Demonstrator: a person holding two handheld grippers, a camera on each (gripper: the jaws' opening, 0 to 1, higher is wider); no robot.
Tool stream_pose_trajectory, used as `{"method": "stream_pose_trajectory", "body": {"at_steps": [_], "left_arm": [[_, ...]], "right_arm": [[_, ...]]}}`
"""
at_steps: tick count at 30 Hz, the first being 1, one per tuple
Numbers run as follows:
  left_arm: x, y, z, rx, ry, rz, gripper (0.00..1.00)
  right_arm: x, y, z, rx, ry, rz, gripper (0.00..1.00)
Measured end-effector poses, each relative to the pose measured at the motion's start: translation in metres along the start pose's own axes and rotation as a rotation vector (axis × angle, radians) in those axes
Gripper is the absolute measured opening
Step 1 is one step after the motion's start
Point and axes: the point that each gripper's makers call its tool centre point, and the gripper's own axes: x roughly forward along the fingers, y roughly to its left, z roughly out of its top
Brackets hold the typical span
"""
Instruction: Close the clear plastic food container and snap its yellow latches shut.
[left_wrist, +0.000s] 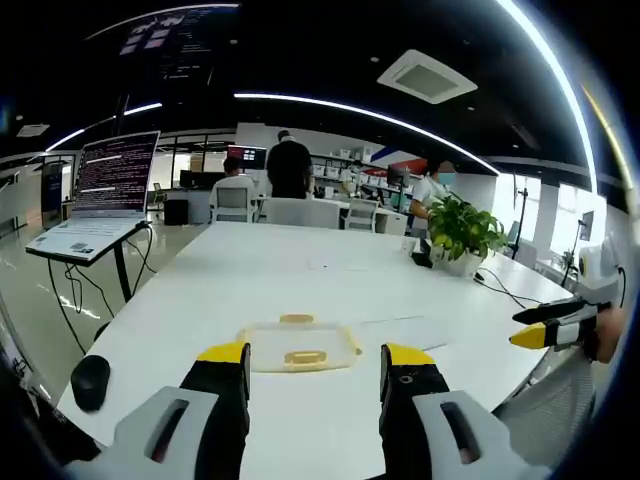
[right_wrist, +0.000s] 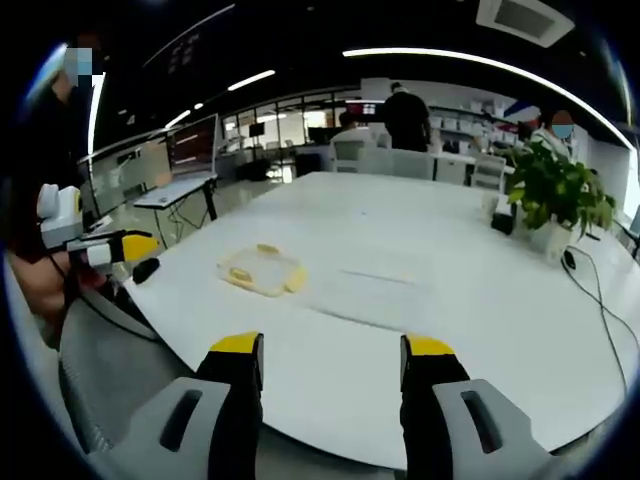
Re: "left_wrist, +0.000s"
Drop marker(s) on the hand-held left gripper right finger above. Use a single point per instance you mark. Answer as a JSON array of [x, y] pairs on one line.
[[425, 400]]

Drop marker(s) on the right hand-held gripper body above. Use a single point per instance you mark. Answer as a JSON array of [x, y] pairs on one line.
[[600, 275]]

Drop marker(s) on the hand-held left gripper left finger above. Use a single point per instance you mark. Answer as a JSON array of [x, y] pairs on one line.
[[205, 400]]

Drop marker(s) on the person's right hand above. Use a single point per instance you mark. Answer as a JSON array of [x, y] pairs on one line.
[[611, 335]]

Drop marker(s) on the grey mesh chair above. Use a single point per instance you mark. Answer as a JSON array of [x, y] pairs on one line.
[[555, 405]]

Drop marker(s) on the black tripod stand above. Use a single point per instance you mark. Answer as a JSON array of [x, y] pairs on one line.
[[521, 215]]

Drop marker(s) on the clear container lid yellow clasps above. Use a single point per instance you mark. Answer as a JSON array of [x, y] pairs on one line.
[[300, 345]]

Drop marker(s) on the black computer mouse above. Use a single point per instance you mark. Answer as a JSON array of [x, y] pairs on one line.
[[91, 382]]

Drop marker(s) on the green potted plant white pot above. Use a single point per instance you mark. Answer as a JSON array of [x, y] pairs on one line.
[[462, 235]]

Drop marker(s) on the small black box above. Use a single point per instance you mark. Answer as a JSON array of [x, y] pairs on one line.
[[421, 259]]

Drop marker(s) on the black-legged laptop stand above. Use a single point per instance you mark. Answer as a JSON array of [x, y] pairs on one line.
[[120, 270]]

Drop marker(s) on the white office chair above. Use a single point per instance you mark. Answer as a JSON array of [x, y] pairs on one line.
[[361, 214], [231, 202]]

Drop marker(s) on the long ceiling light strip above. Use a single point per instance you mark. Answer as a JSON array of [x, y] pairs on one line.
[[555, 65], [370, 120]]

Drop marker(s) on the open laptop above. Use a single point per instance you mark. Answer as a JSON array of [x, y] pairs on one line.
[[107, 200]]

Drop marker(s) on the red-lit monitor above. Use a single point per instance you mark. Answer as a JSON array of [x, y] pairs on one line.
[[247, 156]]

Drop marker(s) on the ceiling air conditioner unit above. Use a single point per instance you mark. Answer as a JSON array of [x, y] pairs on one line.
[[427, 76]]

